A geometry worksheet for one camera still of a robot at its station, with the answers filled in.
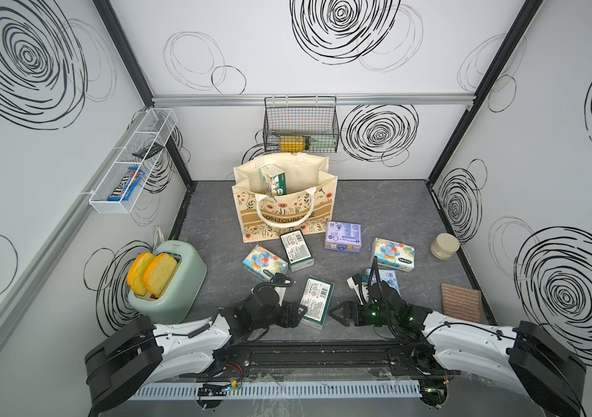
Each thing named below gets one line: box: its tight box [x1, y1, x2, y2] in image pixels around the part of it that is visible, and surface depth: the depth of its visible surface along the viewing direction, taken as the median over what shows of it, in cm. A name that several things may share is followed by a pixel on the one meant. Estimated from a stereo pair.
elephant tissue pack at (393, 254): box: [370, 237, 415, 272], surface depth 93 cm
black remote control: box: [131, 141, 165, 160], surface depth 82 cm
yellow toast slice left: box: [126, 251, 157, 297], surface depth 70 cm
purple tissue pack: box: [324, 220, 362, 253], surface depth 98 cm
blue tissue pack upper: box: [361, 268, 402, 297], surface depth 86 cm
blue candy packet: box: [107, 166, 146, 202], surface depth 72 cm
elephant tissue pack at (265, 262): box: [242, 244, 290, 282], surface depth 91 cm
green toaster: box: [127, 239, 207, 325], surface depth 76 cm
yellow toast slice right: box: [143, 252, 178, 299], surface depth 72 cm
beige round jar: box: [429, 232, 461, 261], surface depth 95 cm
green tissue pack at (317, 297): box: [300, 275, 336, 331], surface depth 82 cm
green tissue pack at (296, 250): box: [279, 228, 316, 273], surface depth 93 cm
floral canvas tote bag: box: [231, 152, 338, 244], surface depth 91 cm
